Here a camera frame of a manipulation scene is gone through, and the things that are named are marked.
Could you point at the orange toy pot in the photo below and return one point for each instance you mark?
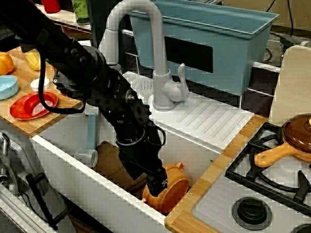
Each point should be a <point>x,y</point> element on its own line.
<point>175,189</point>

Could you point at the clear plastic cup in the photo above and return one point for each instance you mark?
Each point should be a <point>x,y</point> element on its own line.
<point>87,157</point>

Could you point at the wooden stove counter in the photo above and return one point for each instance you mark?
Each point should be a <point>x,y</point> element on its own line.
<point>184,218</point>

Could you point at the aluminium extrusion rail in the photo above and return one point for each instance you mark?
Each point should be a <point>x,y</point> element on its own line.
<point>14,213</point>

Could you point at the red plate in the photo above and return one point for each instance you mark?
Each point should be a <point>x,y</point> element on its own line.
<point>24,109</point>

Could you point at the silver metal clamp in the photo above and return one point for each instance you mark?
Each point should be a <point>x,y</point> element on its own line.
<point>9,165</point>

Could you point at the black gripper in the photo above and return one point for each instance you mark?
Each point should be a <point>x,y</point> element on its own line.
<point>141,160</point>

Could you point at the grey toy faucet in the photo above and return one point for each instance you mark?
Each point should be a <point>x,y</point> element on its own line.
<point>160,80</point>

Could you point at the wooden food counter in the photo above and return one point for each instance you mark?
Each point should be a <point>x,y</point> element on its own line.
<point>20,75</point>

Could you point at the brown pan lid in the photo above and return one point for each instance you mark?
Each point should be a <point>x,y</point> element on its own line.
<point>297,133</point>

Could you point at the light blue bowl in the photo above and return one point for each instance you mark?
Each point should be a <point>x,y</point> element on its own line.
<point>7,87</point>

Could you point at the green peas can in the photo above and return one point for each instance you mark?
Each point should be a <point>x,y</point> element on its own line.
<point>81,11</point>

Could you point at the white toy stove top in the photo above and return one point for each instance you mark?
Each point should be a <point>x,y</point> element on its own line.
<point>218,201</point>

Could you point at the cream wooden ledge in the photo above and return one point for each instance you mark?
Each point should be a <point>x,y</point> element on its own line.
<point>63,17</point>

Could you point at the brown cloth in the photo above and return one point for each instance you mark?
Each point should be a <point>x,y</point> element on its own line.
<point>109,160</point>

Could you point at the red ketchup bottle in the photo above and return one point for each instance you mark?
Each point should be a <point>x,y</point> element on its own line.
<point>50,6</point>

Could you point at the black stove knob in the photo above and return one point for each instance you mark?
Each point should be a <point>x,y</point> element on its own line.
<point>251,213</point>
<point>303,229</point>

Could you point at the yellow toy corn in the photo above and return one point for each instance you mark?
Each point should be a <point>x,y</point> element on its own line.
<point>33,60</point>

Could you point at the pale plywood board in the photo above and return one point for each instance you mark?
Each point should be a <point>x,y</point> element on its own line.
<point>294,85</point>

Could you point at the orange toy frying pan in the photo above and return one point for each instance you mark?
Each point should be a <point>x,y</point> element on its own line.
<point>274,155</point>

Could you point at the light blue plastic tube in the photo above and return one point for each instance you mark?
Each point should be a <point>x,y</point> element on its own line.
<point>91,131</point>

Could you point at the black clamp lever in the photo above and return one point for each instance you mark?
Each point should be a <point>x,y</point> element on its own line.
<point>41,191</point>

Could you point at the pink toy ham slice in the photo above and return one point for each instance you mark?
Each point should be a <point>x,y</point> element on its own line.
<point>39,108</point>

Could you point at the orange toy bell pepper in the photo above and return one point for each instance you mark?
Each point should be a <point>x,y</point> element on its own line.
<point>5,63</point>

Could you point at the white round lid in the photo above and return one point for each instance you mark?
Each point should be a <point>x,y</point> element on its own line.
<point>35,85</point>

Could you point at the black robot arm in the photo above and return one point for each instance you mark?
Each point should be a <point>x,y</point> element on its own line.
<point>73,60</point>

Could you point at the white toy sink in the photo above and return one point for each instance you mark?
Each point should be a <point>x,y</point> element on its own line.
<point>199,116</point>

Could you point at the black stove grate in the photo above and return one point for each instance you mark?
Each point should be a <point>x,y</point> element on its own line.
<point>245,170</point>

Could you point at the teal plastic bin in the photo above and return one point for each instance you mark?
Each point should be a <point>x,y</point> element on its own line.
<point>226,63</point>

